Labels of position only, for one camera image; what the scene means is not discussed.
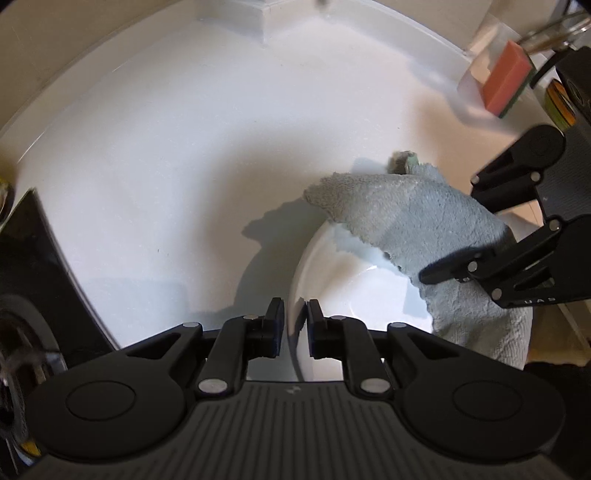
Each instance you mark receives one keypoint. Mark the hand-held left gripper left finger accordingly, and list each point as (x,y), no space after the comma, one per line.
(277,327)

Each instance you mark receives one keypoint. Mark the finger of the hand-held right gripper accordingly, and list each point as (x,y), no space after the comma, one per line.
(508,177)
(450,270)

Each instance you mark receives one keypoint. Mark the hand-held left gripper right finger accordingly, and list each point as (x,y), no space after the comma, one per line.
(312,330)

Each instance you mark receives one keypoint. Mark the white ceramic bowl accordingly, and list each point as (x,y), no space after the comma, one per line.
(360,304)

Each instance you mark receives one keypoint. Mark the grey microfibre cloth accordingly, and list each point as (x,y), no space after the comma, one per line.
(415,212)

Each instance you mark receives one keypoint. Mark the orange and green sponge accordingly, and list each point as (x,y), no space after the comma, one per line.
(505,78)

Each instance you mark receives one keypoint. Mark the clear plastic sponge holder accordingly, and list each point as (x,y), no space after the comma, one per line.
(475,69)

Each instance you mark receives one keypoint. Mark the black stove top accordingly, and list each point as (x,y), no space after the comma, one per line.
(32,258)

